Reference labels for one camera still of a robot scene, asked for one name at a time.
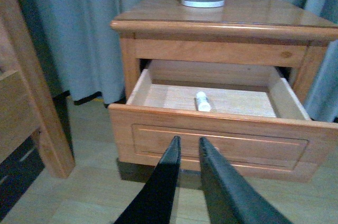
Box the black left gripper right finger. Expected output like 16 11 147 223
199 137 291 223

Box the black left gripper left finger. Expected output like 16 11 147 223
115 136 181 223

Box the wooden drawer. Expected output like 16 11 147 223
109 60 337 182

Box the white medicine bottle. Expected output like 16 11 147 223
196 91 211 112

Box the wooden nightstand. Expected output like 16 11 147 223
110 0 337 101

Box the wooden bed frame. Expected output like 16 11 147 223
1 0 75 178

